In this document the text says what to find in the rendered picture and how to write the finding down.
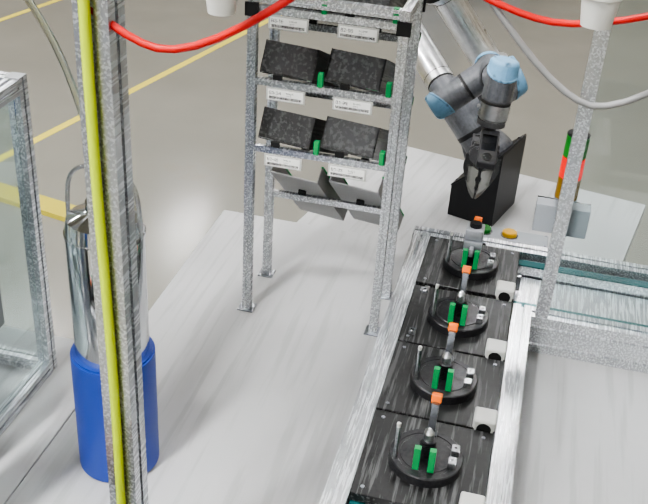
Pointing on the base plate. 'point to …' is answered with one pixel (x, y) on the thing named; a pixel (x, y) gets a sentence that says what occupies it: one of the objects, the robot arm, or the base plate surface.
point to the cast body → (474, 236)
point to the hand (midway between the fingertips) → (474, 194)
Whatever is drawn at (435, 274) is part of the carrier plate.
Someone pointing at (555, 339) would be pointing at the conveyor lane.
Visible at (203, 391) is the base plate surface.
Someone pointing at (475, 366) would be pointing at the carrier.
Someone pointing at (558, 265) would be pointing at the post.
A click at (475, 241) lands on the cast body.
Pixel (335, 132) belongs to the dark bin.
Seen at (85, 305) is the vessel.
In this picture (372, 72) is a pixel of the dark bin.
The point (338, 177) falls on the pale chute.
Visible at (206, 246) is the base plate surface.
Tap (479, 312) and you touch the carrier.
